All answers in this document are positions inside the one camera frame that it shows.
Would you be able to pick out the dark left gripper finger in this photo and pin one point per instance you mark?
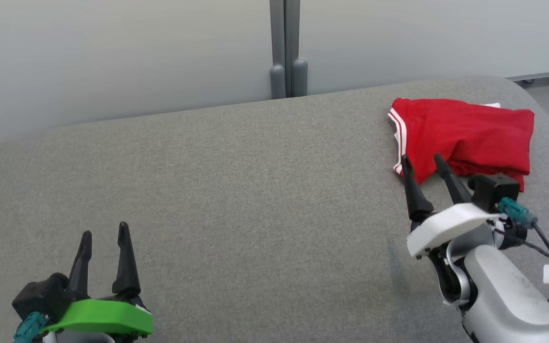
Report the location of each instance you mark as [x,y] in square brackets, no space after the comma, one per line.
[81,276]
[126,276]

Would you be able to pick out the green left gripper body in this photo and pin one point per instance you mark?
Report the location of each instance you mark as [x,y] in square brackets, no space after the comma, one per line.
[103,317]

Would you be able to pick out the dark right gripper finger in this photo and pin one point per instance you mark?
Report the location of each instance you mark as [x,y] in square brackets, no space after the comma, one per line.
[455,190]
[417,205]

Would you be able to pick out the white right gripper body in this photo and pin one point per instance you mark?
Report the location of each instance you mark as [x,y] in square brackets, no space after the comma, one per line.
[446,224]

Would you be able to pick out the red basketball jersey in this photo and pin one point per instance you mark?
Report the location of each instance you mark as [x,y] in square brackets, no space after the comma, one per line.
[460,128]

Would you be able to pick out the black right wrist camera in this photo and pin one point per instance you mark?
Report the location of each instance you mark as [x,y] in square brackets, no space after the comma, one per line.
[491,190]

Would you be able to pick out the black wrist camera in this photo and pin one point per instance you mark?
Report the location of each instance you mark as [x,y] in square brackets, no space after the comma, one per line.
[41,295]
[491,190]

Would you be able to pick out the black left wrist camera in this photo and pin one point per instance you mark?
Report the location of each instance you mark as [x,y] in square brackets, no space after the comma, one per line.
[41,295]

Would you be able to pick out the teal right camera connector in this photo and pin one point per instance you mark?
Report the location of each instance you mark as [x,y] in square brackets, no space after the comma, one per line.
[517,213]

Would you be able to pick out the teal camera connector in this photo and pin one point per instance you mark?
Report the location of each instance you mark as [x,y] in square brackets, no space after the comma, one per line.
[517,213]
[29,328]

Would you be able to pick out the teal left camera connector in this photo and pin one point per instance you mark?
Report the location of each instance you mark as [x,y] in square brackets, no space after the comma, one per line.
[29,328]

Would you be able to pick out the grey partition post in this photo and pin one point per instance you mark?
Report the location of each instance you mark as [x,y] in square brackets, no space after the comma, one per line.
[297,57]
[278,57]

